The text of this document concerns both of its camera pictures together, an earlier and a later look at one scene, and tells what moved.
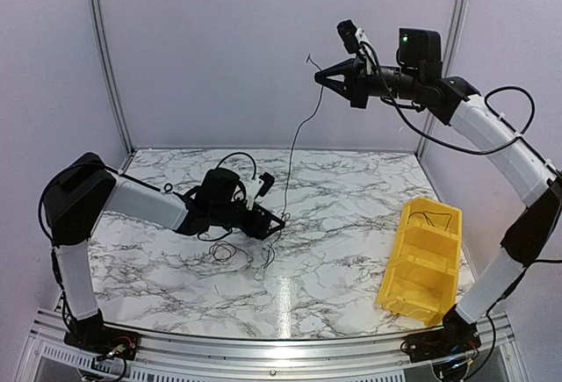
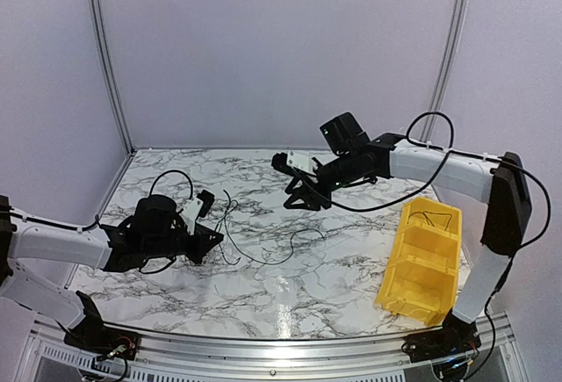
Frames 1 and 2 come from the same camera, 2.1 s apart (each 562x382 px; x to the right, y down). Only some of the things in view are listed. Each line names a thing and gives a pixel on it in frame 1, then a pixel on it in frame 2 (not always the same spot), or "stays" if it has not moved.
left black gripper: x=261 y=232 → x=203 y=242
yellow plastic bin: x=420 y=280 stays
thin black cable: x=428 y=219 stays
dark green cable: x=284 y=218 → x=273 y=263
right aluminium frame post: x=455 y=49 stays
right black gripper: x=354 y=88 → x=314 y=202
